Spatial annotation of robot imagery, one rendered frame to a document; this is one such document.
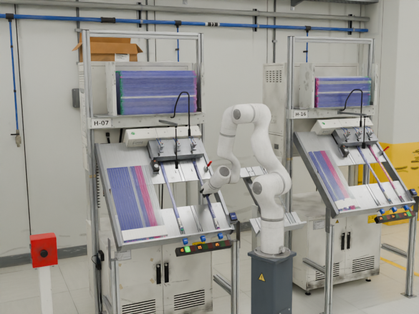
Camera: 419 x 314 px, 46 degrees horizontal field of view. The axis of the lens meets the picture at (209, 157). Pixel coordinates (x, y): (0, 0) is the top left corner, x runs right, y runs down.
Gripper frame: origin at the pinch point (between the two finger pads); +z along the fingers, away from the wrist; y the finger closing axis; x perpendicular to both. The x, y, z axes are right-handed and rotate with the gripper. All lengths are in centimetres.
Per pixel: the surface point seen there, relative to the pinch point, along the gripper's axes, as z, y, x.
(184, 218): -1.3, 18.3, 13.9
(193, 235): -4.2, 16.5, 26.0
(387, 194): -3, -134, 17
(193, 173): 3.7, 3.0, -16.3
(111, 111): -5, 49, -59
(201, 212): -0.9, 6.5, 11.8
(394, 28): 36, -274, -173
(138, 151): 7, 34, -36
